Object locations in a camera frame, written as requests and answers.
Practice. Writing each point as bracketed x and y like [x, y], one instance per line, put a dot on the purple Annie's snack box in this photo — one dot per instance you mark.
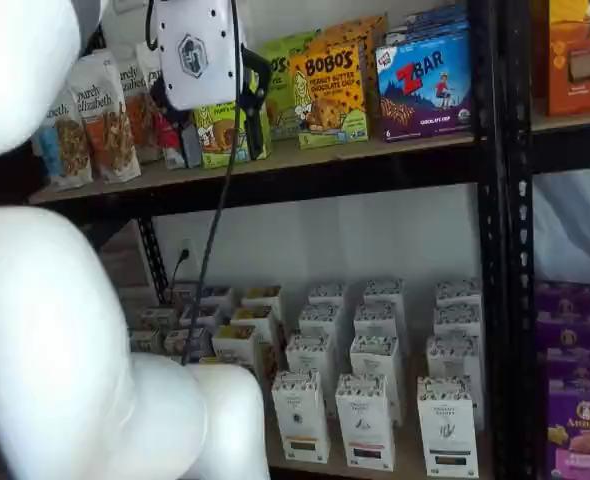
[580, 440]
[575, 365]
[567, 330]
[565, 297]

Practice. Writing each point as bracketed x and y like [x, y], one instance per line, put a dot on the dark brown armchair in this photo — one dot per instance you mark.
[5, 185]

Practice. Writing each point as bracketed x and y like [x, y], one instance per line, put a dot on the blue Flax Plus cereal box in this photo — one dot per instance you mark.
[175, 340]
[210, 316]
[217, 297]

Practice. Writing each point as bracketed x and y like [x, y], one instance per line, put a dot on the green cereal box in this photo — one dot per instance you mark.
[187, 292]
[145, 340]
[157, 317]

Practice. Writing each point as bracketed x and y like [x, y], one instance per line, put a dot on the red purely elizabeth granola bag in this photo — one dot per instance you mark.
[170, 145]

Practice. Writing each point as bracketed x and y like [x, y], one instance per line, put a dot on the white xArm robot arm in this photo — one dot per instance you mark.
[50, 325]

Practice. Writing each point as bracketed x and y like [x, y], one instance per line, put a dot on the white plastic backdrop sheet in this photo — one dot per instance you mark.
[575, 225]

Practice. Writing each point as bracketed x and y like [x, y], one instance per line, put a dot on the white box teal strip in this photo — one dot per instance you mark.
[457, 320]
[452, 357]
[457, 292]
[447, 430]

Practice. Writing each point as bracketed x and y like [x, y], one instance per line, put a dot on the green Bobo's apple pie box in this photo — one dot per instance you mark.
[295, 40]
[280, 100]
[215, 140]

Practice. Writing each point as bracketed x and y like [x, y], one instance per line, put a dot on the white yellow purely elizabeth box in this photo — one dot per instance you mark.
[252, 320]
[262, 297]
[235, 345]

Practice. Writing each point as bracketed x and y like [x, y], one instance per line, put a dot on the orange snack box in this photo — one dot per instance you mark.
[560, 75]

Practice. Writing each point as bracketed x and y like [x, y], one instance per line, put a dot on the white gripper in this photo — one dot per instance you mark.
[195, 50]

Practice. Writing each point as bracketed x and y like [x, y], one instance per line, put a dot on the yellow Bobo's peanut butter box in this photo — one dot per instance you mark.
[340, 41]
[360, 25]
[325, 100]

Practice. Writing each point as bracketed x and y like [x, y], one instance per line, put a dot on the black metal shelving rack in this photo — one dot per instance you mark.
[512, 300]
[325, 175]

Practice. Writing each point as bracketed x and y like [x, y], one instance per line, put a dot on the blue Zbar snack box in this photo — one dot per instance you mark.
[435, 17]
[425, 35]
[425, 90]

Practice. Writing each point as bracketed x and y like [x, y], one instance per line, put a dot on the orange purely elizabeth granola bag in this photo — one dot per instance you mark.
[110, 135]
[140, 110]

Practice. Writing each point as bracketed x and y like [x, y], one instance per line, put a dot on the white wall outlet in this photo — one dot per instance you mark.
[186, 245]

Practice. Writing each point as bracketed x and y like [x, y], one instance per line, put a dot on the white box pink strip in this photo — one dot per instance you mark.
[375, 357]
[382, 292]
[377, 320]
[365, 425]

